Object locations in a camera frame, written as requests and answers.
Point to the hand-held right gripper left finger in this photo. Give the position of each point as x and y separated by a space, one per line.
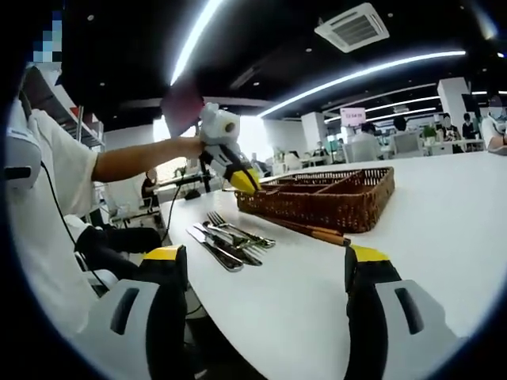
166 316

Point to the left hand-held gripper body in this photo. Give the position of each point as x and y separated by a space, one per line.
216 126

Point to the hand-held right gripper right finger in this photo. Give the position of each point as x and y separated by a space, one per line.
368 316

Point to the brown wicker storage basket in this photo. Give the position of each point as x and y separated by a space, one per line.
317 206

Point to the steel table knife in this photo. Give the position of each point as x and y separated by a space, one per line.
241 255
222 257

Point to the metal storage shelf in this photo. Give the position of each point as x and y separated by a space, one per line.
87 126

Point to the person's left hand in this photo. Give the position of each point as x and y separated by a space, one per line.
192 148

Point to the black stand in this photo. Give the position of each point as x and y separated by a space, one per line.
206 174

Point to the dark red panel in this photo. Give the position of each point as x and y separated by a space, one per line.
182 111

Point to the person's trousers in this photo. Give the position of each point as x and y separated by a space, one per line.
119 241

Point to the ceiling light strip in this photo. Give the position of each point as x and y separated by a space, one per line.
194 39
356 77

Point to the pink hanging sign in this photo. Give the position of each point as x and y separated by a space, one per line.
352 116

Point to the white ceiling air conditioner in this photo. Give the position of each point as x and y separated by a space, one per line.
350 27

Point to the green potted plant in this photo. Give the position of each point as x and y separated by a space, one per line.
428 134

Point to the white chest-worn device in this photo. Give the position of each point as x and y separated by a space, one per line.
24 150

